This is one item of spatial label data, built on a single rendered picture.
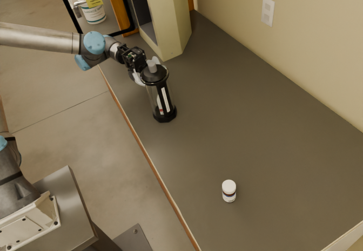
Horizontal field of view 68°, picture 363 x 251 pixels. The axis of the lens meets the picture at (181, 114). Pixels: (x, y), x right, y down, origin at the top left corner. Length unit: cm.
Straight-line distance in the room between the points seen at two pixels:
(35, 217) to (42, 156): 168
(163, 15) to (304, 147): 82
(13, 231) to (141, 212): 113
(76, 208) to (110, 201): 108
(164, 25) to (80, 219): 89
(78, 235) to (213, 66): 91
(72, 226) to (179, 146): 45
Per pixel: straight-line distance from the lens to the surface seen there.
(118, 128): 248
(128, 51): 108
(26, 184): 97
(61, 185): 112
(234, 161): 99
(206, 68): 135
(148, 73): 99
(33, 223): 99
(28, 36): 105
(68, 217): 104
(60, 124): 279
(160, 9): 130
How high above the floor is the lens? 178
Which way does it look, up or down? 48 degrees down
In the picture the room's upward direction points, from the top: 12 degrees counter-clockwise
